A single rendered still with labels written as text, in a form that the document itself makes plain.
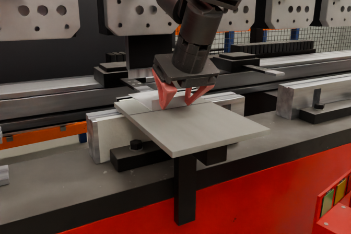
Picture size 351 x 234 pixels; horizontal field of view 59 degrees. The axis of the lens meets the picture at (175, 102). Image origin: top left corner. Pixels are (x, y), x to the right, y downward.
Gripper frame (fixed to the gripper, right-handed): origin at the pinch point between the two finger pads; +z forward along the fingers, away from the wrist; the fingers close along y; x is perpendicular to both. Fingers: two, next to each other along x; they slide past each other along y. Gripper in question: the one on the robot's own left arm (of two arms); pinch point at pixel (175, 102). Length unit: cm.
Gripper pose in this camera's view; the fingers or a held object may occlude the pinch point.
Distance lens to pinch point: 59.8
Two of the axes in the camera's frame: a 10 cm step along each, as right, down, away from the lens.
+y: -8.8, 1.3, -4.6
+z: -2.3, 7.3, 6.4
